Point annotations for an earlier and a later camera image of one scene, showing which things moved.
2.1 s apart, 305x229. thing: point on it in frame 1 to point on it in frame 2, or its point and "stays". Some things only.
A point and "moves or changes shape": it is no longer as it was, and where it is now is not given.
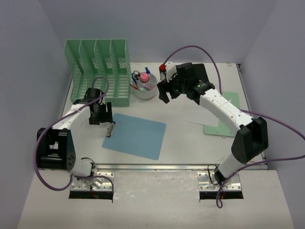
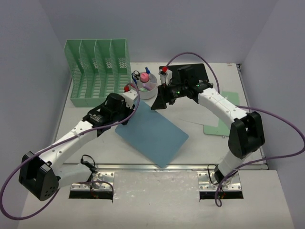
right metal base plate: [207, 182] stays
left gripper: [102, 117] to [128, 114]
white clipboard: [198, 113] stays
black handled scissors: [137, 74] stays
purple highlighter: [147, 87] stays
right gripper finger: [163, 95] to [160, 102]
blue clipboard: [136, 136] moves or changes shape
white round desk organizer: [147, 90] stays
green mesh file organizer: [108, 58] stays
